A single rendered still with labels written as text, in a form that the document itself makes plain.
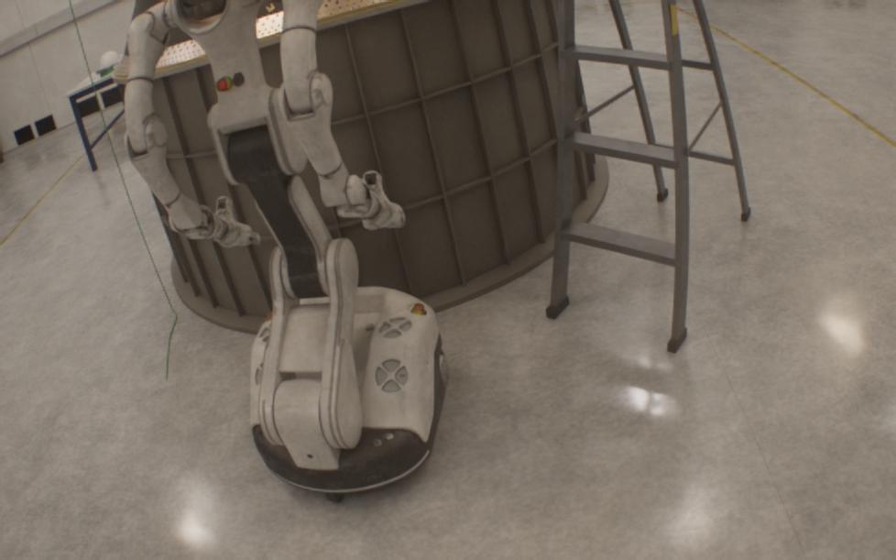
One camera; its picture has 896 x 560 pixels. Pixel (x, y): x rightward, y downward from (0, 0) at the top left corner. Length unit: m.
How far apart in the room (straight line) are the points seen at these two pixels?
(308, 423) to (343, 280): 0.40
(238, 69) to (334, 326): 0.73
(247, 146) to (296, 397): 0.65
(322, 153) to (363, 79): 0.91
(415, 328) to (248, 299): 1.09
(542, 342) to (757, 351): 0.79
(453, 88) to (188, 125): 1.00
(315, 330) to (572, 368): 0.85
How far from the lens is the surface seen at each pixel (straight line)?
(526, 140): 2.73
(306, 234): 1.89
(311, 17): 1.50
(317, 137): 1.48
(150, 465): 2.54
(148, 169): 1.70
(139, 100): 1.68
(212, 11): 1.59
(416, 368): 1.97
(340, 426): 1.81
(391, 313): 2.09
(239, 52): 1.65
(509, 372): 2.36
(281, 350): 1.95
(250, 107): 1.68
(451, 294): 2.73
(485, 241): 2.75
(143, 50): 1.73
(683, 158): 2.18
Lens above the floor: 1.52
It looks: 31 degrees down
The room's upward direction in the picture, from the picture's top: 13 degrees counter-clockwise
